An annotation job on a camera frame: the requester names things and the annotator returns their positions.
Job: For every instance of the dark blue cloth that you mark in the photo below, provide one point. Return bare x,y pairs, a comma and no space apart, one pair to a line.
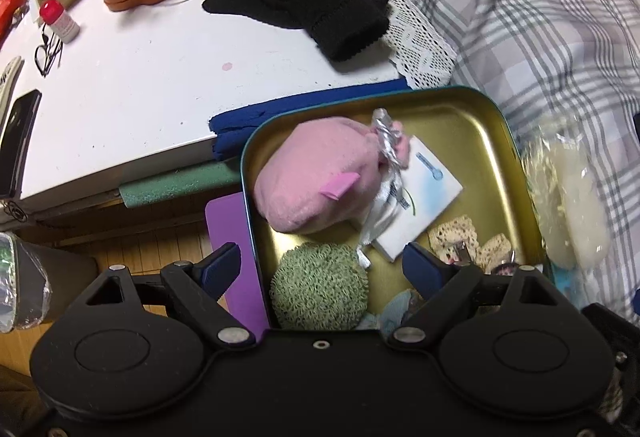
235,127

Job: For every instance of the black metal clasp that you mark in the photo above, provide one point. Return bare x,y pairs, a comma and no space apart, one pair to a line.
12,212

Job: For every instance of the black eyeglasses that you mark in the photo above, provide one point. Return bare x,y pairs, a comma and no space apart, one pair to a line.
47,54

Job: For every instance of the white remote control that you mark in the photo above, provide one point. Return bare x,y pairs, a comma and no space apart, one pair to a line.
9,84

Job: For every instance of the green knitted scrubber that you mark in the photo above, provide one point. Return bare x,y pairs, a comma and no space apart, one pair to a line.
320,287

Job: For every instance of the red snack packet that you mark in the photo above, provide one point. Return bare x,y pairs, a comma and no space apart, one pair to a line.
10,9

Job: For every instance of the clear bag with white filling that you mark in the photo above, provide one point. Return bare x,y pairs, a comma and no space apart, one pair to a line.
575,197

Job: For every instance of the light blue fabric pouch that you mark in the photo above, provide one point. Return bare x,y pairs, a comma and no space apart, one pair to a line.
397,312

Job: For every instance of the green foam edge guard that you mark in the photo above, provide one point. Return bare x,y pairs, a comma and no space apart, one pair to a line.
175,184

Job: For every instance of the pink fabric pouch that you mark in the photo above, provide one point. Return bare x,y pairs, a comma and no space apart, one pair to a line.
310,177

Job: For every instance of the grey plaid bed cover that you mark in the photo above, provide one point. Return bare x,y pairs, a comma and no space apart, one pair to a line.
525,17

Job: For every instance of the plastic-wrapped grey container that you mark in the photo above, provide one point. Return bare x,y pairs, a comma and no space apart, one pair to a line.
40,282

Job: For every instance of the black smartphone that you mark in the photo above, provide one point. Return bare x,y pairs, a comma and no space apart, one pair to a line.
17,142

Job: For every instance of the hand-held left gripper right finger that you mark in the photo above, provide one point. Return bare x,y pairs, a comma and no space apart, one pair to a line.
425,269

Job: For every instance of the red-capped white bottle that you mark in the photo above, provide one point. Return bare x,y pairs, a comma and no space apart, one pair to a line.
60,19

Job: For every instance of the white lace cloth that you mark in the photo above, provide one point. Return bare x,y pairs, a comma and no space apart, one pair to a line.
415,37

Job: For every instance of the purple mat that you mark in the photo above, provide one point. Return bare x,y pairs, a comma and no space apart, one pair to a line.
230,242

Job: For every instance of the small white tissue packet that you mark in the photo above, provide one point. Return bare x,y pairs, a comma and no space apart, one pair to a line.
435,187

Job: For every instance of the gold tin tray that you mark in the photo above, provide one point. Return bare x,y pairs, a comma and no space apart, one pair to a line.
450,117

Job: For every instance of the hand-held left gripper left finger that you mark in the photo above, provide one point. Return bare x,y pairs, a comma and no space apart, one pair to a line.
217,269

